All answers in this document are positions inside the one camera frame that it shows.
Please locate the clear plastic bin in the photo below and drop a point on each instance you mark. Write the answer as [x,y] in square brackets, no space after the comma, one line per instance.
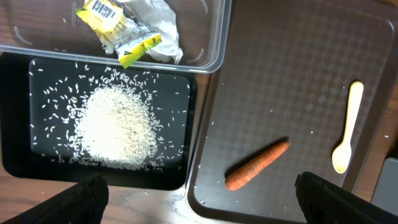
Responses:
[179,35]

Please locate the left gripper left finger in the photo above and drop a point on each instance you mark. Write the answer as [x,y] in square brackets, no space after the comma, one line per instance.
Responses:
[84,202]

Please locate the black waste tray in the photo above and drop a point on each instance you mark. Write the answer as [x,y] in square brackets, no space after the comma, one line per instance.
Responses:
[20,161]

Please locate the brown serving tray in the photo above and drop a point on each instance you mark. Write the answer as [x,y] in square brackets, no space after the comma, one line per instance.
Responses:
[286,77]

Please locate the white rice pile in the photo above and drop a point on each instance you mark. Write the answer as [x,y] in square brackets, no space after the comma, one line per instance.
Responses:
[93,115]

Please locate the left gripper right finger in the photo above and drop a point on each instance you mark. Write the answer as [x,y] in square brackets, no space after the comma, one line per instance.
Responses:
[324,202]

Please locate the yellow plastic spoon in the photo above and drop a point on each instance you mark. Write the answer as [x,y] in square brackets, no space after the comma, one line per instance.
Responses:
[342,153]

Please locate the yellow green snack wrapper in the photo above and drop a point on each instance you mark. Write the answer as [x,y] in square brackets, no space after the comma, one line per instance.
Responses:
[119,30]

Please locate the orange carrot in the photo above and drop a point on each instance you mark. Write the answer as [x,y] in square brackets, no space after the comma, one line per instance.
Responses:
[240,177]

